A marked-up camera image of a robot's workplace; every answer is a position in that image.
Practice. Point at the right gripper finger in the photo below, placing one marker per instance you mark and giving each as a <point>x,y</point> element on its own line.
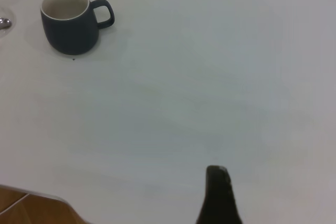
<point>219,200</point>

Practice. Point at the dark grey ceramic mug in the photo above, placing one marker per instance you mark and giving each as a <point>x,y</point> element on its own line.
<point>69,37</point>

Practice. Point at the clear glass dish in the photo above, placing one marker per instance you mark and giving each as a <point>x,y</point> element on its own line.
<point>10,31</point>

